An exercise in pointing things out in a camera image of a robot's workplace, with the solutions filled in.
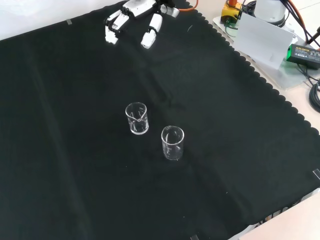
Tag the yellow stop button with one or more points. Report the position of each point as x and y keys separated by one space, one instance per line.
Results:
x=230 y=12

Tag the clear glass beaker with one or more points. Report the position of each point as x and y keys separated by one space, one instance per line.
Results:
x=172 y=147
x=137 y=125

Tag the black cloth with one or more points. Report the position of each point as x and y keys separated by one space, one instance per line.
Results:
x=100 y=175

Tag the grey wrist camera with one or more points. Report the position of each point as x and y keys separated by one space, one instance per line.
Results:
x=171 y=11

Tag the clear tape piece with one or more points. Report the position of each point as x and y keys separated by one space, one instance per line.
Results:
x=316 y=173
x=193 y=237
x=68 y=22

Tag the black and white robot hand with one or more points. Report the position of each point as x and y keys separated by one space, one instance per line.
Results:
x=140 y=8

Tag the pale board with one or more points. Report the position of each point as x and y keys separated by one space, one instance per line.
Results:
x=262 y=40

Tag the grey base plate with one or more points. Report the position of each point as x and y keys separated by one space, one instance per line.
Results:
x=292 y=77

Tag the black and green power adapter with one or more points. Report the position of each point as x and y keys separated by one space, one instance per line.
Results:
x=303 y=53

